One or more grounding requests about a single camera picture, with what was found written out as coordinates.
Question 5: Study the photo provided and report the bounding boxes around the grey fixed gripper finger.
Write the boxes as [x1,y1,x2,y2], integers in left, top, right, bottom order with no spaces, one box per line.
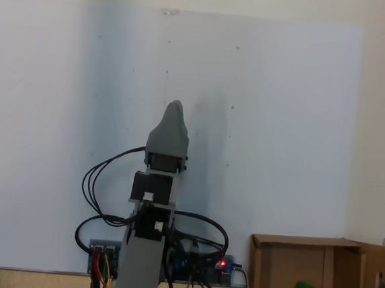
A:
[146,97,194,142]

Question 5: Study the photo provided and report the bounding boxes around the blue circuit board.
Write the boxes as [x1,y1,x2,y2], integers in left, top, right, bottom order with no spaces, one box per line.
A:
[166,248,238,288]

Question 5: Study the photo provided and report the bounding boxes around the open cardboard box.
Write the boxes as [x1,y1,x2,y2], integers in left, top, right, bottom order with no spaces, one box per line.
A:
[245,229,385,288]

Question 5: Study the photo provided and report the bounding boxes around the black motor wire bundle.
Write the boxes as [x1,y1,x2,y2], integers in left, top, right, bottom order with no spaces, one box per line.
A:
[76,141,238,259]

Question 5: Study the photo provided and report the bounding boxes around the circuit board with jumper wires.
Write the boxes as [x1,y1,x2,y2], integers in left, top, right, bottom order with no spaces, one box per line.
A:
[86,238,123,279]

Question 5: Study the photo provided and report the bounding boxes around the thick dark cable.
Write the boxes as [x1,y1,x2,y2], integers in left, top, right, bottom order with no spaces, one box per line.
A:
[73,213,133,259]

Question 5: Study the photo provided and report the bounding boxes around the coloured jumper wires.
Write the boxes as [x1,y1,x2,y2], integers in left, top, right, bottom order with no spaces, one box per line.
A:
[87,251,117,288]

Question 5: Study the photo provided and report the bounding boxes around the thin black cable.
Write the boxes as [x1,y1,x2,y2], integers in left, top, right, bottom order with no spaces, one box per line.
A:
[232,264,253,288]

